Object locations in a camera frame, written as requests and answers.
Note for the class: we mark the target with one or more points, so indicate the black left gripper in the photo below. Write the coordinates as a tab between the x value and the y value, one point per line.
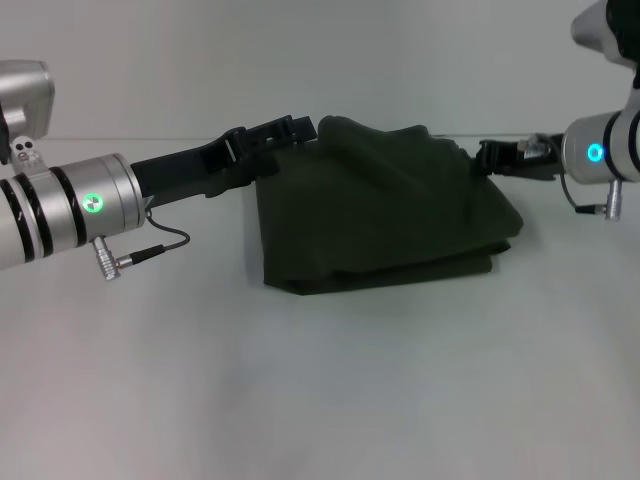
190	170

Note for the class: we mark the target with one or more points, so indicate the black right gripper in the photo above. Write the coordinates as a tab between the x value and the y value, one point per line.
535	167

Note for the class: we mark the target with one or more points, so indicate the dark green shirt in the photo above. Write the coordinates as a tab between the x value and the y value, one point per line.
380	215

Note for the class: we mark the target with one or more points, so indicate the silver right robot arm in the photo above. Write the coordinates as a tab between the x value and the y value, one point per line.
610	145

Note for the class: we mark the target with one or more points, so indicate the silver metal connector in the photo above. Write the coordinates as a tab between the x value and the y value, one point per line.
613	202

